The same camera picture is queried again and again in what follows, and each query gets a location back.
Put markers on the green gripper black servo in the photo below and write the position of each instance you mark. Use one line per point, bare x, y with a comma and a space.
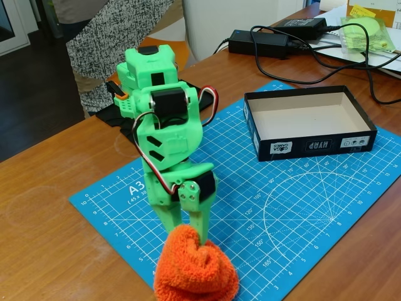
188, 173

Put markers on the orange fuzzy sock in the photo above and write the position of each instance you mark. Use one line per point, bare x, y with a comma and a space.
194, 272

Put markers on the green 3D-printed robot arm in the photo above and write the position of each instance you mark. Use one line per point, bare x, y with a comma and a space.
169, 141

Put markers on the blue A3 cutting mat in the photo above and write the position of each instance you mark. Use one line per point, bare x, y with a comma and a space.
282, 203

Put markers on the orange and black clamp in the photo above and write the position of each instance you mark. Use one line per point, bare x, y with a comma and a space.
117, 91

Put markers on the black cardboard box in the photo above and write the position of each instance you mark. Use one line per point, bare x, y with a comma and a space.
307, 119

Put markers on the large black power adapter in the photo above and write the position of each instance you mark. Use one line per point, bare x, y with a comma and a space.
247, 42

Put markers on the person in speckled top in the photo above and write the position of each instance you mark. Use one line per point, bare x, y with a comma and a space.
91, 53

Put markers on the white chair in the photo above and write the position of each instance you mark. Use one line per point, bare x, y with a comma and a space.
219, 19

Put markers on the slim black power adapter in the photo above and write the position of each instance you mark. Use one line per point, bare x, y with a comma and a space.
300, 26

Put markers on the white paper sheets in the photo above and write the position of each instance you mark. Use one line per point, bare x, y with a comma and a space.
391, 62

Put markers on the white framed glass door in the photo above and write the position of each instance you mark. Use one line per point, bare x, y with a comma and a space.
6, 19

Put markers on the plastic bag of green parts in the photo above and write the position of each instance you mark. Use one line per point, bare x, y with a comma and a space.
376, 28

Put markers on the yellow sticky note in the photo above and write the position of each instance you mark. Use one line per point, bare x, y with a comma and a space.
363, 11

